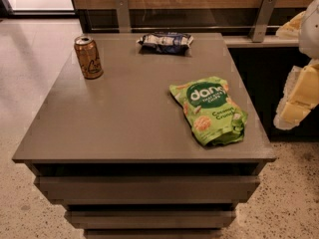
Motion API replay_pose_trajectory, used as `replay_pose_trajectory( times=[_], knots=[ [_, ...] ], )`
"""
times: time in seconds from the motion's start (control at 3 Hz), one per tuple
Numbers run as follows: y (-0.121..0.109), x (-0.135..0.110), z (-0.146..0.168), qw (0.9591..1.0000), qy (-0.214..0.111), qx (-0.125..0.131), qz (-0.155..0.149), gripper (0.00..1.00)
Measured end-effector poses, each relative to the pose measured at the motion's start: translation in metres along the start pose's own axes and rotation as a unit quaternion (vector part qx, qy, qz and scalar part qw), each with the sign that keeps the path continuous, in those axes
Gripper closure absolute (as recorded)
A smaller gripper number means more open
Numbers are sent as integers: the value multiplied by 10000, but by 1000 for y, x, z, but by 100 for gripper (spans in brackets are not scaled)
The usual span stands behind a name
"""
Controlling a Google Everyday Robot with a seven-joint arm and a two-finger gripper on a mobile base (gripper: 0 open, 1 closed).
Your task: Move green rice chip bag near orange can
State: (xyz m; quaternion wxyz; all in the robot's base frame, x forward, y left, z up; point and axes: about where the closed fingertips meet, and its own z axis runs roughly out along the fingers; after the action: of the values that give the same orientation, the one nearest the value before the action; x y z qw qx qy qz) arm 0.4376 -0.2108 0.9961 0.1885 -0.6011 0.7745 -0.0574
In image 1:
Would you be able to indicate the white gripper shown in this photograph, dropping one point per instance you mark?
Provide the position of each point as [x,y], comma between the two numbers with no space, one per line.
[310,30]

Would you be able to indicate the green rice chip bag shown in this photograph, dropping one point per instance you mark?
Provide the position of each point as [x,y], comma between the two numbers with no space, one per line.
[213,116]

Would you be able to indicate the blue white snack bag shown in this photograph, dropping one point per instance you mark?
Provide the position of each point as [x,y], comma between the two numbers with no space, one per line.
[172,43]

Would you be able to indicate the orange soda can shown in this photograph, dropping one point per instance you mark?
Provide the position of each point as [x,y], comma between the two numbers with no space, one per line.
[88,57]

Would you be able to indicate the grey drawer cabinet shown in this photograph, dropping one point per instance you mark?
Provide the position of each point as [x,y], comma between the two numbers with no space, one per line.
[119,155]

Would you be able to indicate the metal rail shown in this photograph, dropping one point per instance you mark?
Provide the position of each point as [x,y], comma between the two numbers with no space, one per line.
[89,29]

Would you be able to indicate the right metal bracket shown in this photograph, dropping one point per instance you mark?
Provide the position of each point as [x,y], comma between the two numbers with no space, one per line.
[259,28]

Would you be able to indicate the metal bracket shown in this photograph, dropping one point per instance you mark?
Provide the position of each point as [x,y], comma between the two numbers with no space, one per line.
[123,16]
[259,28]

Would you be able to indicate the left metal bracket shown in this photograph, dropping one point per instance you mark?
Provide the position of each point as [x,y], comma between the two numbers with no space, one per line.
[123,16]

